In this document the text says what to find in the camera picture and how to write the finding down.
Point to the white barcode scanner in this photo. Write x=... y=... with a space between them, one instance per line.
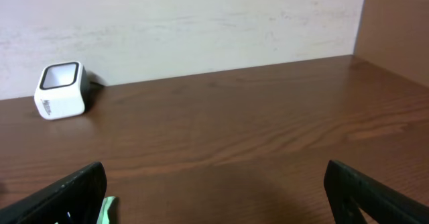
x=63 y=91

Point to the light blue wipes pack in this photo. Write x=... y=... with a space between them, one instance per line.
x=109 y=211

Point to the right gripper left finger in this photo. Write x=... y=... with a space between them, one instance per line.
x=76 y=198

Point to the brown cardboard panel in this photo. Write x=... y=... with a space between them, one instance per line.
x=393 y=34

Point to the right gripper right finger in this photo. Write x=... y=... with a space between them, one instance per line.
x=350 y=193

